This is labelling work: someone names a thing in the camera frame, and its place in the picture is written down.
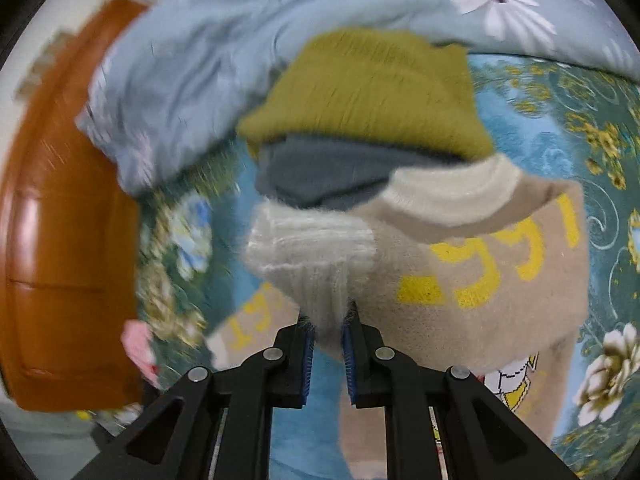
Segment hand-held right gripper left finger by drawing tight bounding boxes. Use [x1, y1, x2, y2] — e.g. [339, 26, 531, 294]
[70, 322, 316, 480]

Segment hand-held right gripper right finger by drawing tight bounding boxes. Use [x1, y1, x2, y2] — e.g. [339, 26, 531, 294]
[341, 312, 591, 480]

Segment beige fuzzy sweater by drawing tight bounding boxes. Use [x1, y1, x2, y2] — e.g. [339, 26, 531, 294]
[205, 152, 591, 480]

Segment small pink cloth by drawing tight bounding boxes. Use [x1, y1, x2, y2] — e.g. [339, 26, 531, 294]
[121, 319, 163, 390]

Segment grey garment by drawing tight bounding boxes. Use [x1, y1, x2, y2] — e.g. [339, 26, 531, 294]
[255, 132, 466, 213]

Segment olive green knit sweater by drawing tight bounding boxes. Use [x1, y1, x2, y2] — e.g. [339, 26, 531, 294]
[236, 29, 496, 161]

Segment orange wooden headboard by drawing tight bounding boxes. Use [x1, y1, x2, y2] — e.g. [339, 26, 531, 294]
[0, 0, 151, 413]

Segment light blue floral quilt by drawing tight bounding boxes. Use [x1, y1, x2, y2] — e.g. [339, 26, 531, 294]
[75, 0, 626, 196]

